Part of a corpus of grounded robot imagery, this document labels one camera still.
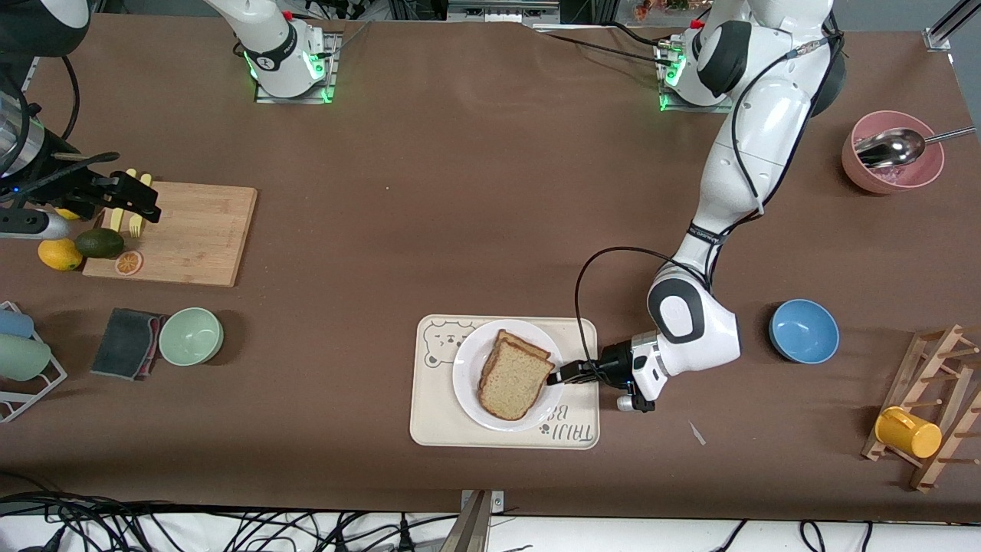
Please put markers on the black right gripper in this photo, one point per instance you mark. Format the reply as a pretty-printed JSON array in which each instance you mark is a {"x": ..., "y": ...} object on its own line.
[{"x": 70, "y": 192}]

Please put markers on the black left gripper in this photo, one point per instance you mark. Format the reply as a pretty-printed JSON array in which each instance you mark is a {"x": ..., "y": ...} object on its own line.
[{"x": 613, "y": 362}]

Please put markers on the white round plate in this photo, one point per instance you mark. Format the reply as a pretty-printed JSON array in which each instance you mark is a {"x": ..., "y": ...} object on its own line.
[{"x": 471, "y": 383}]

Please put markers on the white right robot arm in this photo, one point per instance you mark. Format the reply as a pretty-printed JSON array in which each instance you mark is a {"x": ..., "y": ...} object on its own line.
[{"x": 272, "y": 46}]

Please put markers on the yellow plastic knife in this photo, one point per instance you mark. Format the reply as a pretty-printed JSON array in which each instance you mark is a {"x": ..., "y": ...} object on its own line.
[{"x": 116, "y": 222}]

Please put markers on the yellow plastic fork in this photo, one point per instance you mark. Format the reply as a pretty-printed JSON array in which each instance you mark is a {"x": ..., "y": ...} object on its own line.
[{"x": 136, "y": 228}]

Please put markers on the dark green avocado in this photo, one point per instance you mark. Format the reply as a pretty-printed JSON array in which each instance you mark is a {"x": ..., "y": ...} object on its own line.
[{"x": 100, "y": 243}]

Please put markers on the yellow lemon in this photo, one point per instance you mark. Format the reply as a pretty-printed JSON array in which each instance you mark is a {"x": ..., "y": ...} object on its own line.
[
  {"x": 70, "y": 215},
  {"x": 60, "y": 254}
]

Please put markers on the orange slice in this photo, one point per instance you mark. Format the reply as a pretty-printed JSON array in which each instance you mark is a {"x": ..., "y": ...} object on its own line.
[{"x": 129, "y": 263}]

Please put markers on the wooden cutting board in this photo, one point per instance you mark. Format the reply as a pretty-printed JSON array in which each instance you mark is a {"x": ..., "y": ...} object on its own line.
[{"x": 199, "y": 238}]

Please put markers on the small white paper scrap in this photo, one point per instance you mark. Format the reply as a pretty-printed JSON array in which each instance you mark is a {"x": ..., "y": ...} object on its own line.
[{"x": 697, "y": 434}]

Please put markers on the pink cloth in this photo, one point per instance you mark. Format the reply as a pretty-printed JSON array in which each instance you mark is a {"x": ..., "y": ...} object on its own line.
[{"x": 157, "y": 341}]

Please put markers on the dark grey cloth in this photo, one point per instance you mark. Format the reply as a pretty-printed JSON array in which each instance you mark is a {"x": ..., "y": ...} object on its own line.
[{"x": 121, "y": 343}]

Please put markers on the cream bear print tray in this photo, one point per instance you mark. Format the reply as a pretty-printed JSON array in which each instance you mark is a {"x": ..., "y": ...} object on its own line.
[{"x": 429, "y": 418}]

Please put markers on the pale green bowl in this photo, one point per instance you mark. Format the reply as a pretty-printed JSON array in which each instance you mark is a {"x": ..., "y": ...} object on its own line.
[{"x": 191, "y": 337}]

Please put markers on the light blue cup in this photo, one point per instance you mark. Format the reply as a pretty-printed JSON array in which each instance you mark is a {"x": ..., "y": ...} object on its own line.
[{"x": 14, "y": 323}]

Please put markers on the pale green cup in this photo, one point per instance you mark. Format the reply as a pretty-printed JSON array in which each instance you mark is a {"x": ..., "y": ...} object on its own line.
[{"x": 21, "y": 358}]

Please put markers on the blue bowl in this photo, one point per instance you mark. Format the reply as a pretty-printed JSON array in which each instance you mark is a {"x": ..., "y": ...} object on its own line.
[{"x": 804, "y": 331}]

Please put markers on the yellow mug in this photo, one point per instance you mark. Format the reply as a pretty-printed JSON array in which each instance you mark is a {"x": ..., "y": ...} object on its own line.
[{"x": 908, "y": 433}]

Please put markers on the pink bowl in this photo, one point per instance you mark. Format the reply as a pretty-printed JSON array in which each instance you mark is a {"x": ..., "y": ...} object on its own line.
[{"x": 858, "y": 172}]

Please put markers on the wooden mug rack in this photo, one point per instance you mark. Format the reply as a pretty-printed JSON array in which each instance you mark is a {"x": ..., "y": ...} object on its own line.
[{"x": 946, "y": 360}]

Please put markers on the large metal spoon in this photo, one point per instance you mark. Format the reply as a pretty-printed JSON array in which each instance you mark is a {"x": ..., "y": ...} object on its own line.
[{"x": 893, "y": 147}]

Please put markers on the aluminium corner profile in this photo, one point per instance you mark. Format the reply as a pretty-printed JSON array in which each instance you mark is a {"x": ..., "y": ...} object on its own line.
[{"x": 939, "y": 37}]

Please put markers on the metal table bracket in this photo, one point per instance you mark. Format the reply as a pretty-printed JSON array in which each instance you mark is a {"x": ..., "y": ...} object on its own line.
[{"x": 477, "y": 529}]

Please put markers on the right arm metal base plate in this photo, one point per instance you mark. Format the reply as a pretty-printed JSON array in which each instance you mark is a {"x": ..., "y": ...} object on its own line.
[{"x": 326, "y": 84}]

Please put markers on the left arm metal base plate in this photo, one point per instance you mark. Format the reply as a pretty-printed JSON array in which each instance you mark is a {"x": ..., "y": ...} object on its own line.
[{"x": 668, "y": 103}]

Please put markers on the aluminium background frame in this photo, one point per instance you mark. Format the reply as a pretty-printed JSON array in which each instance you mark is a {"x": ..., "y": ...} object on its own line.
[{"x": 498, "y": 9}]

